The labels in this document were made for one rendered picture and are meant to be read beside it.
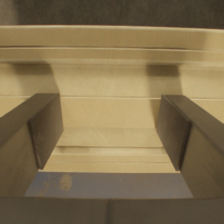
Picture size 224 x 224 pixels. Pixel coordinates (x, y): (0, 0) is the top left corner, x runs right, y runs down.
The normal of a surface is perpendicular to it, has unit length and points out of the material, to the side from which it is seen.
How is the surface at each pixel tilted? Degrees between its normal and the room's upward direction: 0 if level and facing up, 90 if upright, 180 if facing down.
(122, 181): 0
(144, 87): 11
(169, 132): 90
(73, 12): 0
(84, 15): 0
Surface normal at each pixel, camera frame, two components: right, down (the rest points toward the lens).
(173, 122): -1.00, -0.01
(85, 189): 0.00, 0.39
